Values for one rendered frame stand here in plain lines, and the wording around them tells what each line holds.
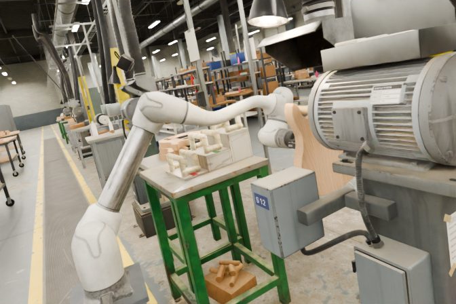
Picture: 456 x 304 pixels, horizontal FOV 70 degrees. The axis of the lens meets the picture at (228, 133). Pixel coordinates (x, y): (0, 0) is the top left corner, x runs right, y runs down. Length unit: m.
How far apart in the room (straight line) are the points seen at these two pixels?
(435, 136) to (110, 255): 1.09
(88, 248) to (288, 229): 0.73
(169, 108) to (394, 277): 0.92
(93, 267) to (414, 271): 1.01
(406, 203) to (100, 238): 1.00
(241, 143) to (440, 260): 1.22
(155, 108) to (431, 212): 0.96
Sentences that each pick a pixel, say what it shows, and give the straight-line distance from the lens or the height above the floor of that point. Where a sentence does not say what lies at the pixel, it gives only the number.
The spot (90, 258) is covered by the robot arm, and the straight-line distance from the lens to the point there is 1.32.
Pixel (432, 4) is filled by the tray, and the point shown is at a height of 1.49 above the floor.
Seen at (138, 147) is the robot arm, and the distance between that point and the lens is 1.46.
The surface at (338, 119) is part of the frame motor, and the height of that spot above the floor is 1.25.
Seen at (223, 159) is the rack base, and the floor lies 0.97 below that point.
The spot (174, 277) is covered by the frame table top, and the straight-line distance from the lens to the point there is 2.33.
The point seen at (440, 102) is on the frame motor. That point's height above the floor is 1.29.
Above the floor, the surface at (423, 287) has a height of 0.86.
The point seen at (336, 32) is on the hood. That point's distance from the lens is 1.10.
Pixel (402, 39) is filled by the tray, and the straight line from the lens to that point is 0.84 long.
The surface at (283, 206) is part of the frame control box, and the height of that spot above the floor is 1.06.
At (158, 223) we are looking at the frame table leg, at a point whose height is 0.58.
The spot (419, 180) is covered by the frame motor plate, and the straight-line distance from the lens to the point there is 0.84.
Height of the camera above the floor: 1.42
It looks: 10 degrees down
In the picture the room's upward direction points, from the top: 11 degrees counter-clockwise
